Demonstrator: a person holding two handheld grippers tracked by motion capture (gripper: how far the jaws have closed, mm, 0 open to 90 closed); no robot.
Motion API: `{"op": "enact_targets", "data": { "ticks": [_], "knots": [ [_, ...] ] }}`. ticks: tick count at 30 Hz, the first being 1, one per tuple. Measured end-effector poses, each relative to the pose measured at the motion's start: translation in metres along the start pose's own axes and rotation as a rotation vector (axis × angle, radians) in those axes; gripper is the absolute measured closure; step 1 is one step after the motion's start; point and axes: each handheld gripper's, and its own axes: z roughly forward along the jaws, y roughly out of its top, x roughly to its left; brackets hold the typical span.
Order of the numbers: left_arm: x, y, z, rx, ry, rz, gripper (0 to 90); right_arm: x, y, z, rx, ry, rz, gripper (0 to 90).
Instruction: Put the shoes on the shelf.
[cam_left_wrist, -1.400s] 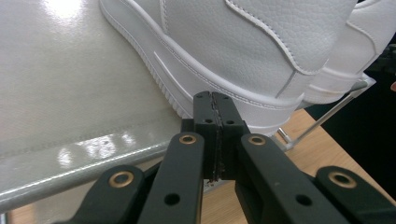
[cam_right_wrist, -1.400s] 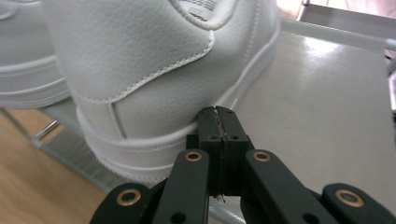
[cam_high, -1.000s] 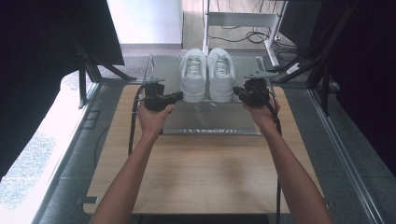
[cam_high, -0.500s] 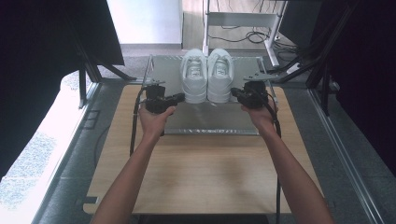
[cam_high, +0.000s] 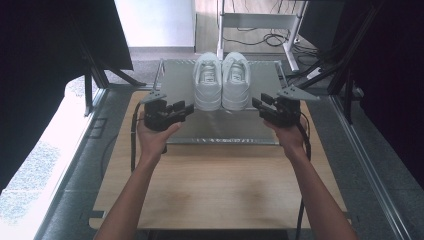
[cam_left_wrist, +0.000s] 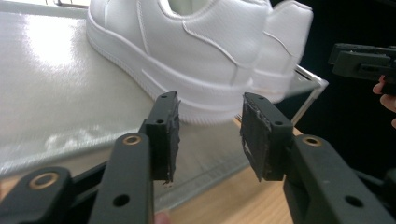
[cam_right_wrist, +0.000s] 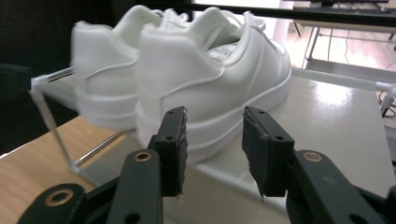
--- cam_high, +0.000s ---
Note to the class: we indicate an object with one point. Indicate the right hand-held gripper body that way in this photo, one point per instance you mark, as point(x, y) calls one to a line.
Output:
point(285, 111)

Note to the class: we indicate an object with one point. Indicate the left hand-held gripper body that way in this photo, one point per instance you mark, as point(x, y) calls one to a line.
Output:
point(156, 115)

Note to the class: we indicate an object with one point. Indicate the white sneaker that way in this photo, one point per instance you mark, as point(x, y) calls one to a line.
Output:
point(207, 88)
point(236, 88)

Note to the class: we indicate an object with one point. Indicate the two-tier metal shoe rack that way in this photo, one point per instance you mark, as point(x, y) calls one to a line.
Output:
point(220, 128)

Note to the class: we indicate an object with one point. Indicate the person's left hand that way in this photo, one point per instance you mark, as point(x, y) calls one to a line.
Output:
point(151, 141)

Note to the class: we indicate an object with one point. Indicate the person's right hand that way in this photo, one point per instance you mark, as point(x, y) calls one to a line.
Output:
point(293, 138)

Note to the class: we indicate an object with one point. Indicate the white power strip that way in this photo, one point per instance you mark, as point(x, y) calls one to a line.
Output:
point(314, 73)

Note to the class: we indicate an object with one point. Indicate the dark floor socket plate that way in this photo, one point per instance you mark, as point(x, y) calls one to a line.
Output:
point(97, 127)

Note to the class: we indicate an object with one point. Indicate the black metal stand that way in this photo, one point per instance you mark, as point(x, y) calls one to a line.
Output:
point(96, 71)
point(340, 71)

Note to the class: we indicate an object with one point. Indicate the dark curtain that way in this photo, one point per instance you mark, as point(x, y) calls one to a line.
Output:
point(36, 76)
point(393, 86)

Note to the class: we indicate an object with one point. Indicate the white metal desk frame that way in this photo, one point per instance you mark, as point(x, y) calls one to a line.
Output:
point(256, 20)

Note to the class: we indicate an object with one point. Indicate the aluminium rail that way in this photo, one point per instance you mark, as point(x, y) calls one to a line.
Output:
point(366, 160)
point(75, 156)

